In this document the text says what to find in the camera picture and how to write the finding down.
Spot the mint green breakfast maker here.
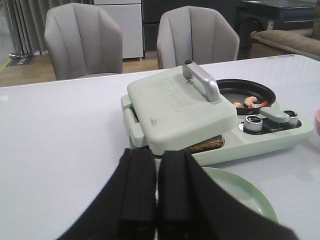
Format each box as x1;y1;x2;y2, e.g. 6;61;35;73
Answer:
121;61;313;166

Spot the white cabinet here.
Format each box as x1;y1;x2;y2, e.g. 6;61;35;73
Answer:
93;0;144;59

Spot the bread slice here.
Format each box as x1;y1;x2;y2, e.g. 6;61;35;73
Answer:
182;135;225;154

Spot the grey upholstered chair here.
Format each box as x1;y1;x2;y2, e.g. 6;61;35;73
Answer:
44;3;123;80
156;5;240;69

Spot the black round frying pan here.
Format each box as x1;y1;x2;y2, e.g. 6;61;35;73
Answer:
216;79;276;116

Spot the orange shrimp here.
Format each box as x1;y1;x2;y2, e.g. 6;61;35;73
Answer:
233;96;269;109

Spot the pink plastic bowl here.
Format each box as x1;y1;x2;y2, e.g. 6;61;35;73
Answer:
314;108;320;136

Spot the beige sofa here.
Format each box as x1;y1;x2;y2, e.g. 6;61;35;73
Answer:
250;28;320;61

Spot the mint green plate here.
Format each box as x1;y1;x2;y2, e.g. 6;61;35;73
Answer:
153;166;279;225

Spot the right silver control knob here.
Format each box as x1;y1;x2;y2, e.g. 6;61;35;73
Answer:
284;110;299;126

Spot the right grey upholstered chair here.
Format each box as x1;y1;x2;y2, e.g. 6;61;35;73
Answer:
156;5;240;69

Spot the dark washing machine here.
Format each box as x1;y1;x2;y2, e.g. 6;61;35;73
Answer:
236;0;320;48

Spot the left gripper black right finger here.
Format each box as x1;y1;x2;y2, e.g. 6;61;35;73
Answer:
157;151;298;240

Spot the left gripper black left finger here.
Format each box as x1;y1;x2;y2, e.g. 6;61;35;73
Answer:
59;148;157;240

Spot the left grey upholstered chair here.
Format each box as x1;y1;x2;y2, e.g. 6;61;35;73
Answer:
44;3;123;80

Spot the silver control knob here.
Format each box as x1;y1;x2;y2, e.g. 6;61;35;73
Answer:
284;110;299;126
243;115;263;133

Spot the dark grey counter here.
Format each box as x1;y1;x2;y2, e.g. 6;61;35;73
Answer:
141;0;241;52

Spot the left silver control knob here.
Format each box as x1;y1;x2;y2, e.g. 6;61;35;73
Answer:
243;115;263;133

